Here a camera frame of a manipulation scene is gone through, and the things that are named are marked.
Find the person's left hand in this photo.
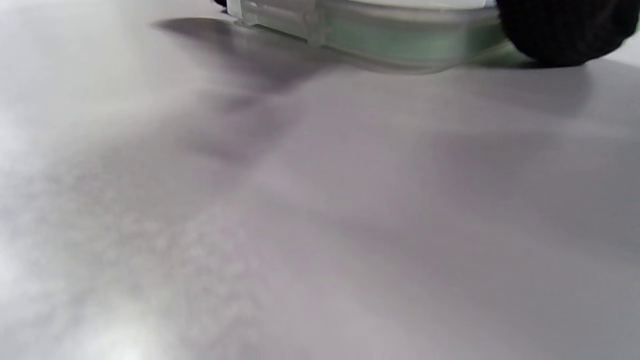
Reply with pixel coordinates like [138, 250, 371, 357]
[495, 0, 640, 68]

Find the clear green-rimmed container lid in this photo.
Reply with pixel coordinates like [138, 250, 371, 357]
[227, 0, 516, 73]

